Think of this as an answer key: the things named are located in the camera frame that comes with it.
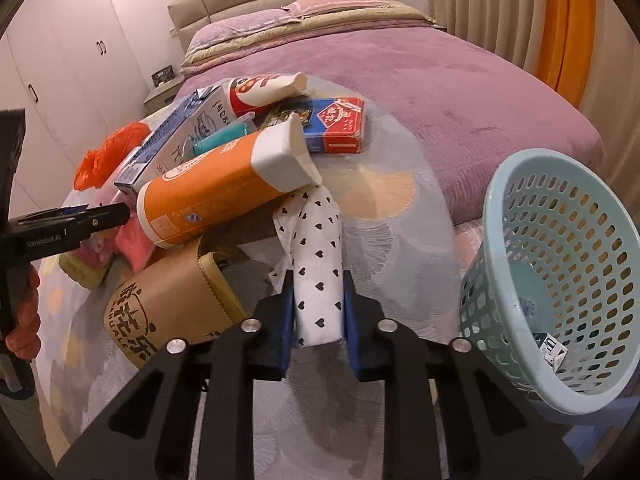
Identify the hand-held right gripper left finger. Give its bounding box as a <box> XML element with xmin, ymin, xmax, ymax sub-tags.
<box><xmin>55</xmin><ymin>272</ymin><xmax>298</xmax><ymax>480</ymax></box>

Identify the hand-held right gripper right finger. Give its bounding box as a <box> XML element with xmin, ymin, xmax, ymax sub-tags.
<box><xmin>341</xmin><ymin>270</ymin><xmax>586</xmax><ymax>480</ymax></box>

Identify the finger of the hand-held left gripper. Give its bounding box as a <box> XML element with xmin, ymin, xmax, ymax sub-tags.
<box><xmin>60</xmin><ymin>203</ymin><xmax>131</xmax><ymax>242</ymax></box>

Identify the white cloth with black hearts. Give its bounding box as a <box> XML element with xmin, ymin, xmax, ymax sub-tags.
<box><xmin>270</xmin><ymin>182</ymin><xmax>346</xmax><ymax>348</ymax></box>

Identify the blue and red card box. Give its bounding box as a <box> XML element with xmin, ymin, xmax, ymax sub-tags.
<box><xmin>260</xmin><ymin>97</ymin><xmax>365</xmax><ymax>154</ymax></box>

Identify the light blue plastic basket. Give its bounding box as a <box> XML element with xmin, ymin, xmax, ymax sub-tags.
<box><xmin>457</xmin><ymin>149</ymin><xmax>640</xmax><ymax>415</ymax></box>

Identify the person's left hand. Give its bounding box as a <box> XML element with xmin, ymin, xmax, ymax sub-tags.
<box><xmin>6</xmin><ymin>269</ymin><xmax>42</xmax><ymax>362</ymax></box>

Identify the pink wrapper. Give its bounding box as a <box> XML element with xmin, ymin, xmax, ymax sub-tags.
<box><xmin>82</xmin><ymin>217</ymin><xmax>156</xmax><ymax>271</ymax></box>

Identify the yellow sponge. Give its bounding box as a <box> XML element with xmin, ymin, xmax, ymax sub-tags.
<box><xmin>59</xmin><ymin>252</ymin><xmax>113</xmax><ymax>290</ymax></box>

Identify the orange plastic bag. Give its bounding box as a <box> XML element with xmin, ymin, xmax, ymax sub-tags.
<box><xmin>75</xmin><ymin>122</ymin><xmax>151</xmax><ymax>191</ymax></box>

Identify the brown paper cup sleeve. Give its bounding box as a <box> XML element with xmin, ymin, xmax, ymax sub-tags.
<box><xmin>103</xmin><ymin>250</ymin><xmax>248</xmax><ymax>368</ymax></box>

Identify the blue and white milk carton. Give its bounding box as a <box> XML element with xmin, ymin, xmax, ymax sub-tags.
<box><xmin>114</xmin><ymin>85</ymin><xmax>236</xmax><ymax>196</ymax></box>

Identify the orange and white drink carton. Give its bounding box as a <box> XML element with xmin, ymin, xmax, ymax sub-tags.
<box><xmin>136</xmin><ymin>112</ymin><xmax>323</xmax><ymax>250</ymax></box>

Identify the beige nightstand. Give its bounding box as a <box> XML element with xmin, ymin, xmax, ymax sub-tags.
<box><xmin>144</xmin><ymin>80</ymin><xmax>181</xmax><ymax>116</ymax></box>

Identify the white wardrobe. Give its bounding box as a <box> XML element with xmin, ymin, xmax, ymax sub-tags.
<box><xmin>0</xmin><ymin>0</ymin><xmax>151</xmax><ymax>221</ymax></box>

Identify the white paper scrap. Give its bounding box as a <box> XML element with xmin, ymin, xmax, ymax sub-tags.
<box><xmin>532</xmin><ymin>332</ymin><xmax>568</xmax><ymax>371</ymax></box>

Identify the red and white tube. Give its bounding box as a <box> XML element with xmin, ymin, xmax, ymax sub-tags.
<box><xmin>227</xmin><ymin>72</ymin><xmax>307</xmax><ymax>118</ymax></box>

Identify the beige folded quilt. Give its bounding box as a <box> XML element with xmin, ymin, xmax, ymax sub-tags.
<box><xmin>181</xmin><ymin>0</ymin><xmax>441</xmax><ymax>78</ymax></box>

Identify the purple pillow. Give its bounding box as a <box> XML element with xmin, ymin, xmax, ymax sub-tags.
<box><xmin>185</xmin><ymin>12</ymin><xmax>301</xmax><ymax>58</ymax></box>

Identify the purple bed blanket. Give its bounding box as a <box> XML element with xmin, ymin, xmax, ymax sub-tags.
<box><xmin>170</xmin><ymin>27</ymin><xmax>603</xmax><ymax>223</ymax></box>

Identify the pink pillow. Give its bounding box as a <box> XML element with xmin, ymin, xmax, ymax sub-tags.
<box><xmin>285</xmin><ymin>0</ymin><xmax>401</xmax><ymax>18</ymax></box>

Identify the beige curtain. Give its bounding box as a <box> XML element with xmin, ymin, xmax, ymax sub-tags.
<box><xmin>425</xmin><ymin>0</ymin><xmax>556</xmax><ymax>76</ymax></box>

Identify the orange curtain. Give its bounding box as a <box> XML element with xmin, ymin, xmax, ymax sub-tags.
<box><xmin>532</xmin><ymin>0</ymin><xmax>613</xmax><ymax>111</ymax></box>

